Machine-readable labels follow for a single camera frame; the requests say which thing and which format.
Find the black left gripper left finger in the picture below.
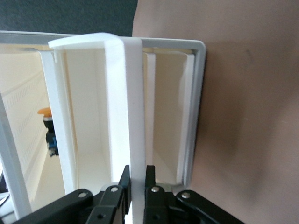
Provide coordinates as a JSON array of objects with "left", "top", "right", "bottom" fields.
[{"left": 86, "top": 165, "right": 131, "bottom": 224}]

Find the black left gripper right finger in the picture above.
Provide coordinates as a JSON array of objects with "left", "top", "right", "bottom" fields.
[{"left": 143, "top": 165, "right": 173, "bottom": 224}]

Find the white L-shaped plastic bracket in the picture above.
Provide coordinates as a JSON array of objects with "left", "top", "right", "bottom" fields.
[{"left": 41, "top": 31, "right": 194, "bottom": 224}]

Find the translucent white drawer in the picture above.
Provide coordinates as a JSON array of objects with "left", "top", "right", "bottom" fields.
[{"left": 0, "top": 44, "right": 66, "bottom": 210}]

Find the white plastic storage bin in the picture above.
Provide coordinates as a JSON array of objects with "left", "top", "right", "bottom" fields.
[{"left": 0, "top": 30, "right": 207, "bottom": 221}]

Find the orange push button switch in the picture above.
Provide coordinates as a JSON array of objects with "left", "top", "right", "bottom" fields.
[{"left": 37, "top": 107, "right": 59, "bottom": 159}]

